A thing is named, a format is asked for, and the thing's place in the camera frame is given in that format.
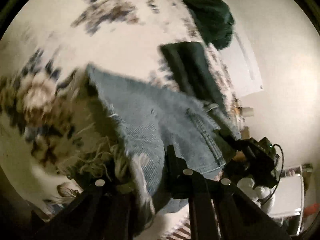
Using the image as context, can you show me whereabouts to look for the blue denim jeans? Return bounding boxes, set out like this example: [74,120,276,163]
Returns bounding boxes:
[86,64,241,217]

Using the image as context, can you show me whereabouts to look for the white cabinet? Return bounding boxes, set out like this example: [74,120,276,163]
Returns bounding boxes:
[268,164,318,236]

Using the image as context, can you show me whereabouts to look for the white door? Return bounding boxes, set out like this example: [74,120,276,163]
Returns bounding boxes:
[220,31,263,98]

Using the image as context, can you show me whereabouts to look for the floral white brown bedsheet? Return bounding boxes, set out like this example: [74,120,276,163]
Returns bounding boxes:
[0,0,245,240]

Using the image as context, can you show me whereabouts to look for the folded dark pants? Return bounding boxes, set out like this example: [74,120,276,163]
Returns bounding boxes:
[160,42,227,113]

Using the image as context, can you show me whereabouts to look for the dark green garment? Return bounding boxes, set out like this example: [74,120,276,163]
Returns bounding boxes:
[183,0,235,50]

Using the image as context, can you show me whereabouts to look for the black cable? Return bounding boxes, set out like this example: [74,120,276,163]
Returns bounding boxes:
[261,143,285,204]

